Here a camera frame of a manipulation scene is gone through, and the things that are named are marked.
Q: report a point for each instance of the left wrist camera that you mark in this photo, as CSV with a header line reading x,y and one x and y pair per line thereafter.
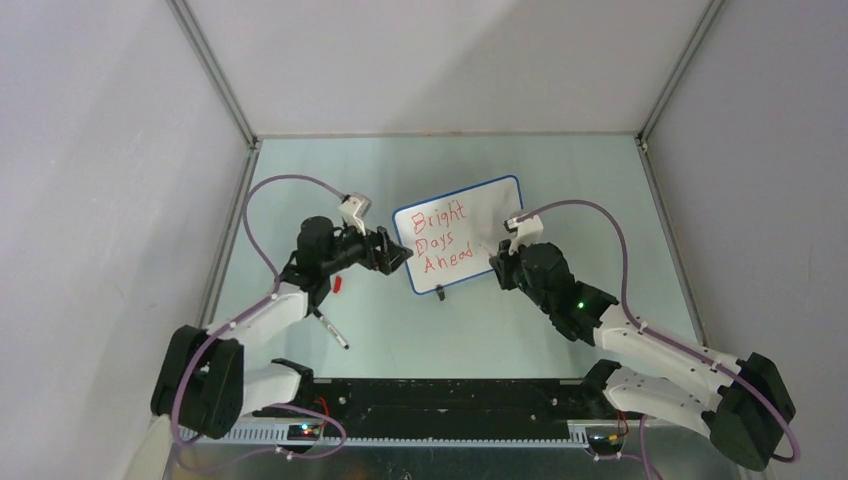
x,y
353,209

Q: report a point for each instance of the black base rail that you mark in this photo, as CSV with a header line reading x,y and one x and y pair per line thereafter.
x,y
483,410

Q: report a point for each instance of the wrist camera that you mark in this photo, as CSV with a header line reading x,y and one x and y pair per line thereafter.
x,y
526,229
353,209

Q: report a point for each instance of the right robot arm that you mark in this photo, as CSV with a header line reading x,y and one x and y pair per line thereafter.
x,y
662,358

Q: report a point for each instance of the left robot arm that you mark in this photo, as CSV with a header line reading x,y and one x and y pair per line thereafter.
x,y
207,382

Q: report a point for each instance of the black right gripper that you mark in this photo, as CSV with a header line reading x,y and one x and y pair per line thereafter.
x,y
503,262

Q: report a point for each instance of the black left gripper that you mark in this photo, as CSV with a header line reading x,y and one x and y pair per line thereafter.
x,y
394,254

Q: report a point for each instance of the black whiteboard marker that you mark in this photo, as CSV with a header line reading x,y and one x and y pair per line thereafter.
x,y
331,328

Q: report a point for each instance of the white blue-framed whiteboard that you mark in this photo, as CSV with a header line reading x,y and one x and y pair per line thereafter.
x,y
445,232

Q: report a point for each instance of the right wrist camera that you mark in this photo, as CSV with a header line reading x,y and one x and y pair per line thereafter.
x,y
526,229

